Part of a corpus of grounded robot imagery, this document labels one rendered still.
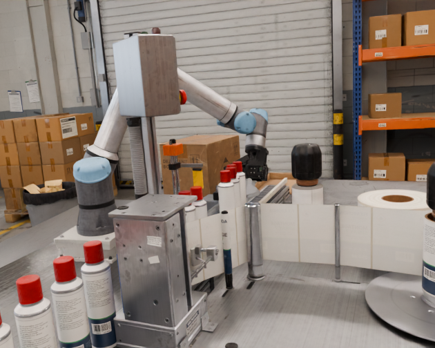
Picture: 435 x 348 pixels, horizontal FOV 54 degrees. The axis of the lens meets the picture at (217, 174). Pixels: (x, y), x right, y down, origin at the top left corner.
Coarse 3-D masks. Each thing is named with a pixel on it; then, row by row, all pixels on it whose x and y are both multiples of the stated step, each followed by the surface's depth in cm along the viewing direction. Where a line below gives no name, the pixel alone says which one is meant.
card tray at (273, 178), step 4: (268, 176) 231; (272, 176) 233; (276, 176) 233; (280, 176) 232; (284, 176) 231; (288, 176) 230; (292, 176) 229; (268, 180) 231; (272, 180) 230; (276, 180) 230; (280, 180) 229; (288, 180) 228; (292, 180) 227; (256, 184) 211; (260, 184) 218; (264, 184) 222; (268, 184) 221; (272, 184) 221; (276, 184) 220; (284, 184) 219; (288, 184) 218; (292, 184) 218; (260, 188) 214
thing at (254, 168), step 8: (248, 152) 161; (256, 152) 158; (264, 152) 157; (248, 160) 158; (256, 160) 157; (264, 160) 156; (248, 168) 156; (256, 168) 155; (264, 168) 157; (248, 176) 156; (256, 176) 154; (264, 176) 156
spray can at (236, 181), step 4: (228, 168) 138; (232, 168) 138; (232, 172) 138; (232, 176) 139; (236, 176) 140; (232, 180) 139; (236, 180) 139; (236, 184) 139; (236, 188) 139; (236, 192) 139; (236, 196) 139; (236, 200) 140; (236, 204) 140; (240, 204) 142
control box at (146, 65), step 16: (128, 48) 103; (144, 48) 99; (160, 48) 101; (128, 64) 104; (144, 64) 99; (160, 64) 101; (176, 64) 104; (128, 80) 106; (144, 80) 100; (160, 80) 102; (176, 80) 104; (128, 96) 108; (144, 96) 100; (160, 96) 102; (176, 96) 105; (128, 112) 109; (144, 112) 101; (160, 112) 103; (176, 112) 105
